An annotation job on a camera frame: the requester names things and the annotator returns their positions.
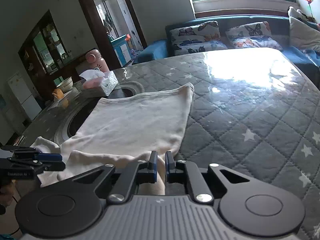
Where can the dark wooden display cabinet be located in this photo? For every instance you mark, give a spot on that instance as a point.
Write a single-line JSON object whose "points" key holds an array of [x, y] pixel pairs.
{"points": [[27, 62]]}

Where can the white refrigerator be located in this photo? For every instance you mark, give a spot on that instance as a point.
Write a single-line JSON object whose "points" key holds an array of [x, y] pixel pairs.
{"points": [[22, 97]]}

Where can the blue quilted sofa blanket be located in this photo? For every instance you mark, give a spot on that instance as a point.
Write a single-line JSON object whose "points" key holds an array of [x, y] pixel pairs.
{"points": [[307, 57]]}

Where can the ceramic bowl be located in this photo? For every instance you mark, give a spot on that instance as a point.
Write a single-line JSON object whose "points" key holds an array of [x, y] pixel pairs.
{"points": [[65, 83]]}

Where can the black round induction cooktop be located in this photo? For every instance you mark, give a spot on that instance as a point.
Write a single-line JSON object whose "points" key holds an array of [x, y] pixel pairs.
{"points": [[80, 122]]}

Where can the blue sofa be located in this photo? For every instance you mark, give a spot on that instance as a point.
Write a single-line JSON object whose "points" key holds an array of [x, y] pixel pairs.
{"points": [[152, 50]]}

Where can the brown door frame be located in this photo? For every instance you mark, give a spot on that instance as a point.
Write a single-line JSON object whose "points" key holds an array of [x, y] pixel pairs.
{"points": [[100, 30]]}

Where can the blue cabinet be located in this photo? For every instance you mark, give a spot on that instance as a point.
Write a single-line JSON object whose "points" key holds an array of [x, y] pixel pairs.
{"points": [[121, 50]]}

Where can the butterfly print pillow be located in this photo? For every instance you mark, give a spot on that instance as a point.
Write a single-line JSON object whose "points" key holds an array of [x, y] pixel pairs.
{"points": [[195, 31], [250, 30], [257, 43], [200, 48]]}

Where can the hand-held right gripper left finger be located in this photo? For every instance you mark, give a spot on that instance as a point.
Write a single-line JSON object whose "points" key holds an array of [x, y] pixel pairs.
{"points": [[153, 162]]}

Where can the grey quilted star table cover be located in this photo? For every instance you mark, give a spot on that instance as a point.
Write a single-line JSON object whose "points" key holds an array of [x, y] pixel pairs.
{"points": [[237, 120]]}

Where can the white plush toy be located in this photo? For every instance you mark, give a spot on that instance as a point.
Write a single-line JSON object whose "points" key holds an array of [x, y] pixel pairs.
{"points": [[295, 11]]}

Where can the grey pillow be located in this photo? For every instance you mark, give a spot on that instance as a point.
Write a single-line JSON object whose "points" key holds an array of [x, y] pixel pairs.
{"points": [[305, 35]]}

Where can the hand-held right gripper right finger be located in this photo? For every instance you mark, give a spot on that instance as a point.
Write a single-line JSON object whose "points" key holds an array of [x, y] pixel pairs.
{"points": [[170, 163]]}

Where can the cream long-sleeve garment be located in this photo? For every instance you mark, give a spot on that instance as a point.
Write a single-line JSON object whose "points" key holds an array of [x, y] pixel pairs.
{"points": [[137, 120]]}

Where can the pink thermos bottle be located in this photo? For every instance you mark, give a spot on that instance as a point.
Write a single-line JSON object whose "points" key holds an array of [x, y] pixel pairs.
{"points": [[97, 62]]}

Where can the orange food piece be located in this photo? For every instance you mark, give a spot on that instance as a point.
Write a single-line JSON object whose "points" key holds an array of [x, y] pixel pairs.
{"points": [[58, 93]]}

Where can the white tissue box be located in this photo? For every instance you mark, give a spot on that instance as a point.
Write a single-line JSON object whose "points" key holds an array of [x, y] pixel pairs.
{"points": [[105, 82]]}

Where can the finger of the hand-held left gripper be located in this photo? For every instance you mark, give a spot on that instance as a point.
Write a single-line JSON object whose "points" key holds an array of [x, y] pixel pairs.
{"points": [[53, 165], [50, 157]]}

